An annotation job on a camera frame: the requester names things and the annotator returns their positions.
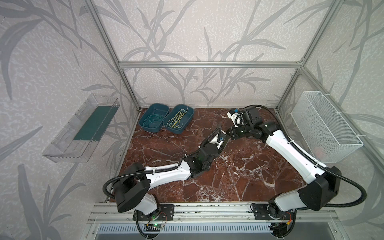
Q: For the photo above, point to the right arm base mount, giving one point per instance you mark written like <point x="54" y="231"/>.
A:
<point x="267" y="213"/>

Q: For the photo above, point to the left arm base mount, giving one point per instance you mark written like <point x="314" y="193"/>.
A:
<point x="165" y="213"/>

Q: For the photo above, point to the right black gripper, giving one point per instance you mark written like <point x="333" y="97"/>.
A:
<point x="235" y="131"/>

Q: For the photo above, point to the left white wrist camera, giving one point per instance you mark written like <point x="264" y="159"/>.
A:
<point x="219" y="140"/>

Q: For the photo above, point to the white wire mesh basket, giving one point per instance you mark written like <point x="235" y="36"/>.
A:
<point x="322" y="125"/>

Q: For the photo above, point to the clear acrylic wall shelf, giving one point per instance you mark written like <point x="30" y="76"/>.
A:
<point x="79" y="138"/>

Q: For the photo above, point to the grey perforated cable spool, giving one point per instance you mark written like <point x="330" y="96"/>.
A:
<point x="218" y="130"/>

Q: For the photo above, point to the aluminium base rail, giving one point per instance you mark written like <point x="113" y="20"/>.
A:
<point x="209" y="212"/>

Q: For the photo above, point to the aluminium frame rail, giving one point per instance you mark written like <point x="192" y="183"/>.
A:
<point x="235" y="53"/>

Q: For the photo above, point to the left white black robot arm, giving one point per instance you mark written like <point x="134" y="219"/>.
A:
<point x="130" y="190"/>

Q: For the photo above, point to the right teal plastic bin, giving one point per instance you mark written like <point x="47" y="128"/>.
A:
<point x="178" y="118"/>

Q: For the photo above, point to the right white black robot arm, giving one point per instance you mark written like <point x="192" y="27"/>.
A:
<point x="322" y="182"/>

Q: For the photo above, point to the teal plastic bin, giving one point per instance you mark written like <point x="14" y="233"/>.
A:
<point x="178" y="118"/>
<point x="152" y="119"/>

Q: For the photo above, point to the left teal plastic bin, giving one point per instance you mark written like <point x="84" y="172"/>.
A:
<point x="152" y="119"/>

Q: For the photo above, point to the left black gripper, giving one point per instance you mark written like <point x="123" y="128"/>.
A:
<point x="210" y="146"/>

